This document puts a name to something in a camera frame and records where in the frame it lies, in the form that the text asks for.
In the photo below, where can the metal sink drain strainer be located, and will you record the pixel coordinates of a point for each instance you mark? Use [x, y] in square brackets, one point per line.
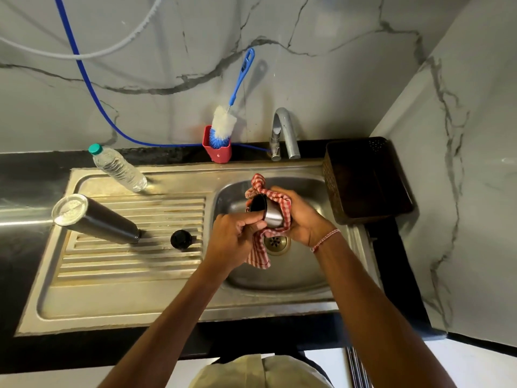
[278, 244]

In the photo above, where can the red checkered cloth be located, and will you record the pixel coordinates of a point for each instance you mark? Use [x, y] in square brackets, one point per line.
[258, 254]

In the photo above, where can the dark striped floor grate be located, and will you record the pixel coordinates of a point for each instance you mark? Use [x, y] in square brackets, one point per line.
[357, 369]

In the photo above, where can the person's right hand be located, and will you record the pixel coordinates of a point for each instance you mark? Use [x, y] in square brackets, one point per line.
[307, 222]

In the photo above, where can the person's left forearm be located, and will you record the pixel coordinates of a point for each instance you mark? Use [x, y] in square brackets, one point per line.
[161, 335]

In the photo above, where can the stainless steel sink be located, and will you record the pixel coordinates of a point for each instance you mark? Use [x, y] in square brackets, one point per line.
[101, 299]

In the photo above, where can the clear plastic water bottle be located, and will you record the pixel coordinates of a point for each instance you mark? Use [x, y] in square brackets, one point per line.
[119, 168]

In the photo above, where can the person's left hand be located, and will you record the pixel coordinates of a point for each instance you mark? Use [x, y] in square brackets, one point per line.
[230, 242]

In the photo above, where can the steel flask bottle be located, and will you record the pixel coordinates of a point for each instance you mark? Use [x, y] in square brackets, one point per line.
[97, 220]

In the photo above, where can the black flask stopper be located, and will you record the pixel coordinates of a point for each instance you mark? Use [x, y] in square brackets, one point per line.
[181, 239]

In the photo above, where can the person's right forearm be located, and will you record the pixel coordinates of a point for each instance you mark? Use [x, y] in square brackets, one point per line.
[383, 319]

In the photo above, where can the red plastic brush holder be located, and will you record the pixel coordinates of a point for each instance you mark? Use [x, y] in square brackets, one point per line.
[220, 156]

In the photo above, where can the chrome sink faucet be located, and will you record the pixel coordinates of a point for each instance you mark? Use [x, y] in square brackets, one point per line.
[288, 133]

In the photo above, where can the dark woven tray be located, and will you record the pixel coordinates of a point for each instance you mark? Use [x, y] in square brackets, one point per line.
[367, 181]

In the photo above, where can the steel flask cup lid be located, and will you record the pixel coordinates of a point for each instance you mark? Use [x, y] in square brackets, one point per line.
[272, 216]

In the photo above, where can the blue white bottle brush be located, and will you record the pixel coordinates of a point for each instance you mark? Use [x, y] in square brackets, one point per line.
[223, 125]

